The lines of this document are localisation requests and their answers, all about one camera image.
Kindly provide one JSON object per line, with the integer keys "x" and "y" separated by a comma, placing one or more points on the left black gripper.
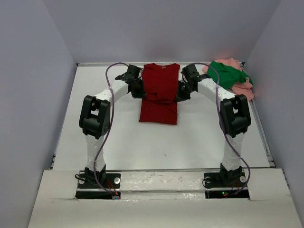
{"x": 138, "y": 90}

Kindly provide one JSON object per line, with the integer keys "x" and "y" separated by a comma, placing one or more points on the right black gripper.
{"x": 183, "y": 91}

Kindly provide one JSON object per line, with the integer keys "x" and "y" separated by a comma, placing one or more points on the dark red t-shirt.
{"x": 160, "y": 86}

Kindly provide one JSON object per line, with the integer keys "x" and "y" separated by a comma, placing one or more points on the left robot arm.
{"x": 97, "y": 115}

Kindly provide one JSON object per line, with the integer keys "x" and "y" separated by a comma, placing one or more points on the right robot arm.
{"x": 234, "y": 121}

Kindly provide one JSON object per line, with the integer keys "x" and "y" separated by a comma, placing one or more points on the green t-shirt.
{"x": 228, "y": 76}

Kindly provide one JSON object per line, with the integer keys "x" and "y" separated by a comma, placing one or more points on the pink t-shirt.
{"x": 239, "y": 89}

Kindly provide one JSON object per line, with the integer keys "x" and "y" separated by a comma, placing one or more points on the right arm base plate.
{"x": 215, "y": 188}

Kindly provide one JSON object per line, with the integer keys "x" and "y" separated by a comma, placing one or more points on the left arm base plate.
{"x": 108, "y": 189}

